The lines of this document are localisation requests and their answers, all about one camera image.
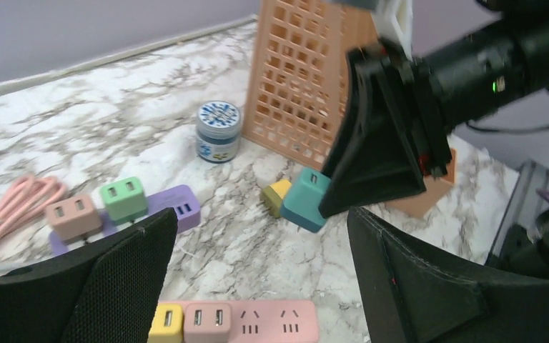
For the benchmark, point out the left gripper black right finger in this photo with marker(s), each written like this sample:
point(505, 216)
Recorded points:
point(413, 291)

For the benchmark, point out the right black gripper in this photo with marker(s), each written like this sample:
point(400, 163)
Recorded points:
point(399, 112)

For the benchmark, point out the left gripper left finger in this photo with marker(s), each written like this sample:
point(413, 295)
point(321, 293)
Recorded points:
point(106, 291)

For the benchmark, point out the yellow charger plug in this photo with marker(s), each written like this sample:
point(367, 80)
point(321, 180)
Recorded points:
point(273, 195)
point(167, 324)

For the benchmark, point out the pink dual USB charger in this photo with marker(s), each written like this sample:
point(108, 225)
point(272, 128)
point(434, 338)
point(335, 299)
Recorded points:
point(72, 217)

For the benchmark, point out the teal charger plug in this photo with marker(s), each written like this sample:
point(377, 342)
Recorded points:
point(300, 204)

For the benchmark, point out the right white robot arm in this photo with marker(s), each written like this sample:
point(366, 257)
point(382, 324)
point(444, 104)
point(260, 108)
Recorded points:
point(544, 47)

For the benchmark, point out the green charger plug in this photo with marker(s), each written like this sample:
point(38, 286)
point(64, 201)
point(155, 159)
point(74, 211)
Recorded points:
point(124, 200)

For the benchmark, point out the orange mesh file organizer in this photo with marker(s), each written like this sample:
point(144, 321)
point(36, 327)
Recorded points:
point(298, 89)

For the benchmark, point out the pink long power strip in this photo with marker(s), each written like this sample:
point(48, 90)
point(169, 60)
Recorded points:
point(271, 320)

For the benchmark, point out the blue patterned tape roll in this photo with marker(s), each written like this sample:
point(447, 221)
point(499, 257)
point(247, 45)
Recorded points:
point(218, 128)

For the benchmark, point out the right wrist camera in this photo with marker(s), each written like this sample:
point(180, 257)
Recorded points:
point(393, 20)

